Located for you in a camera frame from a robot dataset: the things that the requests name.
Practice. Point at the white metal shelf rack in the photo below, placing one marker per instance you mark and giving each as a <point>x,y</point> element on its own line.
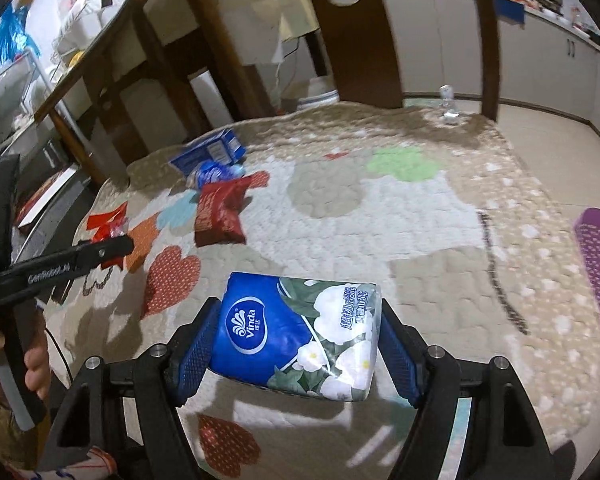
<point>36,67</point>

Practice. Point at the blue hanging towel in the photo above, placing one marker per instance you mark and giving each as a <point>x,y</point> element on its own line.
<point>510,10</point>

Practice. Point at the blue floral tissue pack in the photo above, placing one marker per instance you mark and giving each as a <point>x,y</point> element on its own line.
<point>280,330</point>

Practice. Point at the flat red white box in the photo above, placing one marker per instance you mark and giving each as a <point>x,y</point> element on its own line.
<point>40,200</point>

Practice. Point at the blue toothpaste box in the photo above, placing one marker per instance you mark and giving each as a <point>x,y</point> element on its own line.
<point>205,152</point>

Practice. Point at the blue white crumpled wrapper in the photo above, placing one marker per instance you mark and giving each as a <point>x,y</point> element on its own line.
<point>212,174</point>

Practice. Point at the person's left hand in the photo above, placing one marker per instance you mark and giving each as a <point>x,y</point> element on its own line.
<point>37,365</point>

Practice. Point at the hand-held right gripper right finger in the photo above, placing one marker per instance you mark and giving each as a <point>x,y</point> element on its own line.
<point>400,360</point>

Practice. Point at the heart print quilted blanket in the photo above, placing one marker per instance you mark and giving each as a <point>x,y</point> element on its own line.
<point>430,220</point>

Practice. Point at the blue plastic bag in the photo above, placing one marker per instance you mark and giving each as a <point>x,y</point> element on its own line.
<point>10,35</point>

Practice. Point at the small red box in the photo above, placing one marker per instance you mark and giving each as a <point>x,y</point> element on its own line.
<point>102,225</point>

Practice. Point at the white patterned cloth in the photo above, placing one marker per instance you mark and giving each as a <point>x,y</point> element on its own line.
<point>97,465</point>

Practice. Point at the grey kitchen cabinets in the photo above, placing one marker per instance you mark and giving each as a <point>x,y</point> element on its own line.
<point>430,35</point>

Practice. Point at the brown wooden panel leg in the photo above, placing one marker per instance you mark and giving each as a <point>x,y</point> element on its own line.
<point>360,50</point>

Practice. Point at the white plastic bucket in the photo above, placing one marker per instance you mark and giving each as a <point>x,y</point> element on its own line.
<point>320,92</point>

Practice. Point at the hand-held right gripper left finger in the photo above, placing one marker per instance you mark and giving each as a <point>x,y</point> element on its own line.
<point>200,355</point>

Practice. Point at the brown wooden post leg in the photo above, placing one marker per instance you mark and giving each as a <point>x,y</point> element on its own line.
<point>486,35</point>

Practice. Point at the red cigarette carton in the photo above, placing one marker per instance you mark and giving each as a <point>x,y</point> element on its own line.
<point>220,210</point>

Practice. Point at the silver metal clamp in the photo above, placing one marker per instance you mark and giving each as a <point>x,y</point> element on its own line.
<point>449,105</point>

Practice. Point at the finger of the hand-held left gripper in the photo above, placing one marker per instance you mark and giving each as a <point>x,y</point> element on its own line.
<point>105,252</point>

